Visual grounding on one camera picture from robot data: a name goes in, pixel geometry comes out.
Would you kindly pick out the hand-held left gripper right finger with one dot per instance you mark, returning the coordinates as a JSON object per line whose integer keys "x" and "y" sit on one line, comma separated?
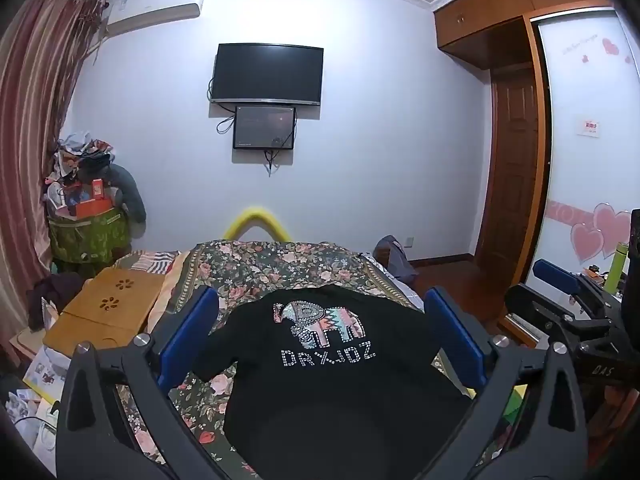
{"x": 455, "y": 340}

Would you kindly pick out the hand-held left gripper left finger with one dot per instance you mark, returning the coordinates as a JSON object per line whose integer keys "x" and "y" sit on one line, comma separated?
{"x": 187, "y": 335}

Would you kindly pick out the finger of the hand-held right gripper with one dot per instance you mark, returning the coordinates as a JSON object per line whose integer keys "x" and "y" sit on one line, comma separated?
{"x": 530, "y": 305}
{"x": 550, "y": 270}

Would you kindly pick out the black elephant print t-shirt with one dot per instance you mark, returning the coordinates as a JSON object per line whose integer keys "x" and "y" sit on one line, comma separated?
{"x": 325, "y": 400}

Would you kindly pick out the green bottle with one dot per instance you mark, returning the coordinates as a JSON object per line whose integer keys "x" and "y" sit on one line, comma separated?
{"x": 616, "y": 270}

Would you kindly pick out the striped pillow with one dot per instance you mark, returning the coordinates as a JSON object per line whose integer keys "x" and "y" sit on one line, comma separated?
{"x": 147, "y": 262}

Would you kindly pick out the bamboo lap desk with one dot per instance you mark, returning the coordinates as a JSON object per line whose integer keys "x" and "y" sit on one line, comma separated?
{"x": 95, "y": 320}

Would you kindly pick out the grey bag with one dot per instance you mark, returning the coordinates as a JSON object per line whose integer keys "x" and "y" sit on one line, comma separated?
{"x": 397, "y": 260}

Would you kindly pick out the white heart print wardrobe door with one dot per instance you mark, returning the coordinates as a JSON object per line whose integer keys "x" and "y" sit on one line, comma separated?
{"x": 585, "y": 175}

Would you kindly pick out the wooden door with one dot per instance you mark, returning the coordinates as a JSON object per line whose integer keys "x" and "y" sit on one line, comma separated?
{"x": 510, "y": 170}

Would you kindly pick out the floral blanket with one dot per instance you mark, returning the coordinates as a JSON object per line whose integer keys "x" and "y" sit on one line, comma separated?
{"x": 280, "y": 265}

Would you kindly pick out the green storage bag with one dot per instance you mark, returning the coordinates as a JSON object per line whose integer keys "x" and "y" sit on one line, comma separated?
{"x": 90, "y": 237}

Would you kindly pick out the yellow foam tube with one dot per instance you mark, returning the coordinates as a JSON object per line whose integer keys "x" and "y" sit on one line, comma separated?
{"x": 256, "y": 214}

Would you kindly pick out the dark cloth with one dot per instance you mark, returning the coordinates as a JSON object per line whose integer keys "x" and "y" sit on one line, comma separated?
{"x": 52, "y": 295}

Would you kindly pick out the red white sticker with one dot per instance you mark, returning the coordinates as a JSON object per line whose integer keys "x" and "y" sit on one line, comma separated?
{"x": 590, "y": 126}

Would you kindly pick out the pile of papers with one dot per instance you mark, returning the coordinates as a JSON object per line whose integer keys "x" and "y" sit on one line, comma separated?
{"x": 35, "y": 375}

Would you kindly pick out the orange box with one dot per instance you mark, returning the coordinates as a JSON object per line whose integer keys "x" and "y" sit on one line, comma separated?
{"x": 92, "y": 206}

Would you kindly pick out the pile of clutter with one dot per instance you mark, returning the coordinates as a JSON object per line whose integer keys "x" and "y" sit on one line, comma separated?
{"x": 75, "y": 160}

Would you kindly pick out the wooden overhead cabinet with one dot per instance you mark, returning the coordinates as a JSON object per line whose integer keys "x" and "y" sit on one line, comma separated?
{"x": 480, "y": 20}

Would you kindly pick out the striped pink curtain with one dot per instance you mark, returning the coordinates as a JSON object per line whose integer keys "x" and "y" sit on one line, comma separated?
{"x": 35, "y": 110}

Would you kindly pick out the white air conditioner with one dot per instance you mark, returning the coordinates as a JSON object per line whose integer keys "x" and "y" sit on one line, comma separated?
{"x": 155, "y": 12}

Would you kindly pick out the wall socket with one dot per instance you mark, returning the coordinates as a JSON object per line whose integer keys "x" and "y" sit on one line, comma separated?
{"x": 409, "y": 241}

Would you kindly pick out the small wall monitor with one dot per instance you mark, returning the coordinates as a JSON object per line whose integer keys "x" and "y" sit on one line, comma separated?
{"x": 264, "y": 126}

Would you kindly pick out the large wall television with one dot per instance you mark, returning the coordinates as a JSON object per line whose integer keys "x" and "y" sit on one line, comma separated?
{"x": 267, "y": 72}

